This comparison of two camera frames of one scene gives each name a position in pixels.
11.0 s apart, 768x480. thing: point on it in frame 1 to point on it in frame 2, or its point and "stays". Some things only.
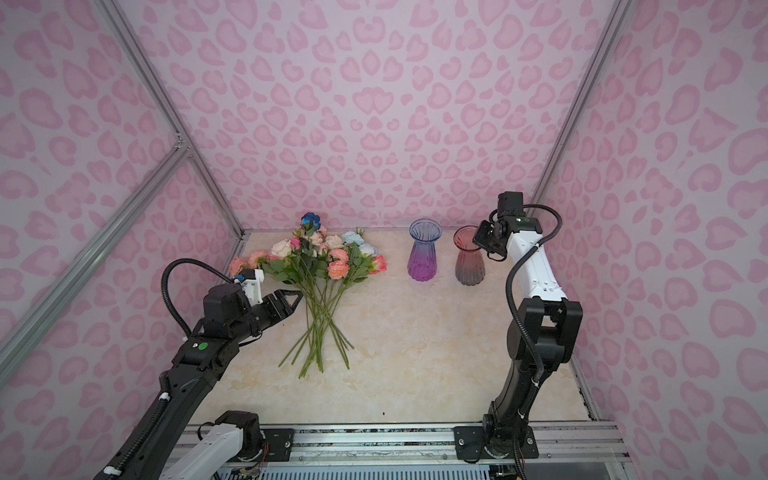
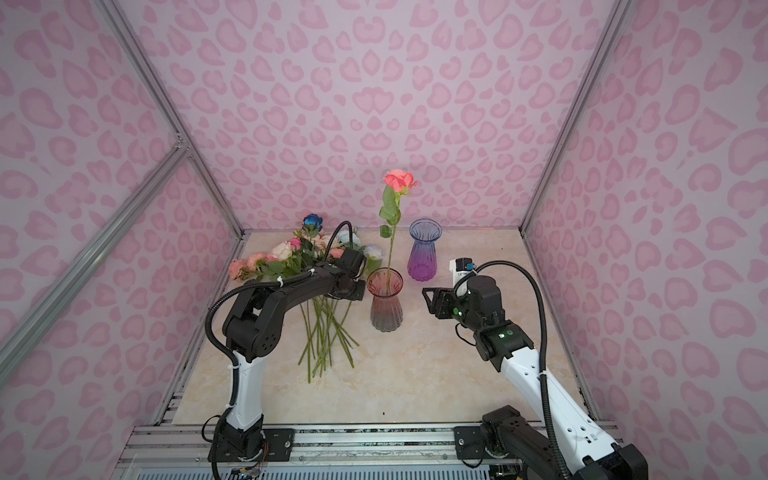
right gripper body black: (488, 237) to (459, 309)
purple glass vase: (422, 262) stays
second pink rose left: (254, 256) stays
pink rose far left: (236, 265) stays
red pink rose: (381, 263) to (398, 182)
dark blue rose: (310, 221) stays
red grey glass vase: (470, 268) to (385, 284)
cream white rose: (282, 248) stays
